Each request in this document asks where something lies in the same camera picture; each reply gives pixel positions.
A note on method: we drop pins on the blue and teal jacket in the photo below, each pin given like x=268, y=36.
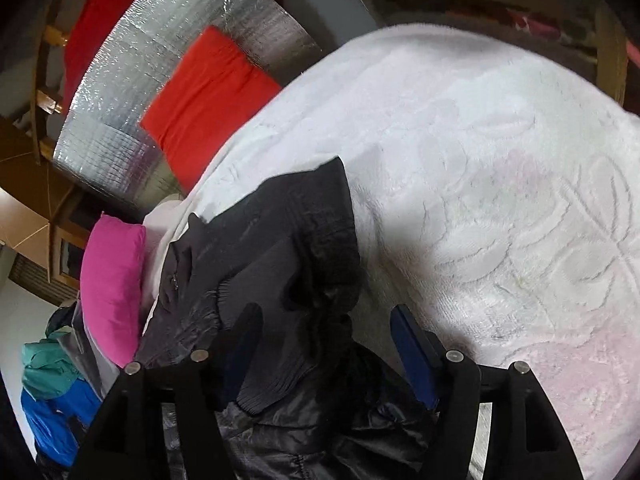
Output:
x=50, y=400

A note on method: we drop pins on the white embossed blanket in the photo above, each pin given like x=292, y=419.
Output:
x=475, y=160

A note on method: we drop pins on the brown wooden cabinet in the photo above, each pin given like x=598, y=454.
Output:
x=30, y=230

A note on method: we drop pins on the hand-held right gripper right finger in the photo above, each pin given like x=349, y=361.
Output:
x=411, y=355

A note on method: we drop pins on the wooden headboard rail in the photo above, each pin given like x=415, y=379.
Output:
x=42, y=110

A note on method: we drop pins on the silver foil insulation mat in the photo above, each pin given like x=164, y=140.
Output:
x=150, y=30

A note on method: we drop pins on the black jacket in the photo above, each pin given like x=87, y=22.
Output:
x=300, y=240

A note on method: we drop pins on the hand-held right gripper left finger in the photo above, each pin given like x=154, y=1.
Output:
x=236, y=355

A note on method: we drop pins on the grey garment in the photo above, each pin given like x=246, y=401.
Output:
x=82, y=355

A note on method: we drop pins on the pink pillow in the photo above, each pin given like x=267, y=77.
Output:
x=110, y=285

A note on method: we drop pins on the wooden chair frame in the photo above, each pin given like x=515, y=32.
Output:
x=607, y=45

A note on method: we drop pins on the red cloth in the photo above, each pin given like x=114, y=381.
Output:
x=100, y=15

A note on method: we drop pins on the orange-red pillow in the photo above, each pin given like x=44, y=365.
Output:
x=210, y=105

